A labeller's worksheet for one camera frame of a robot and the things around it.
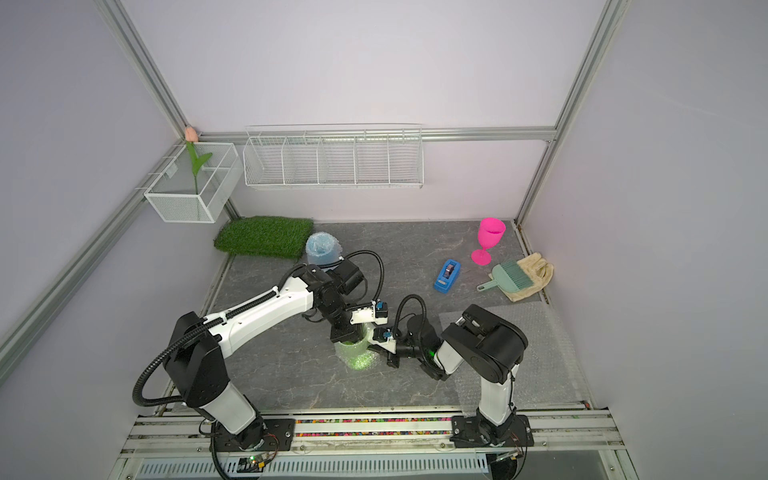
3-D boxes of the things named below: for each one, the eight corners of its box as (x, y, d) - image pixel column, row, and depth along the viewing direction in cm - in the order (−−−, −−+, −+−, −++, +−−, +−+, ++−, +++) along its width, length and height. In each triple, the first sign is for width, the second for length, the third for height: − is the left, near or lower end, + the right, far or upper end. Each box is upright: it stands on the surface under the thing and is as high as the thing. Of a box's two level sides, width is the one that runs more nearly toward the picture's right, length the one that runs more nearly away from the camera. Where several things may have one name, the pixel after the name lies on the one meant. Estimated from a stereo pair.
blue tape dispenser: (433, 289, 103) (434, 280, 99) (445, 266, 110) (447, 257, 106) (449, 296, 102) (451, 287, 97) (460, 272, 108) (463, 263, 104)
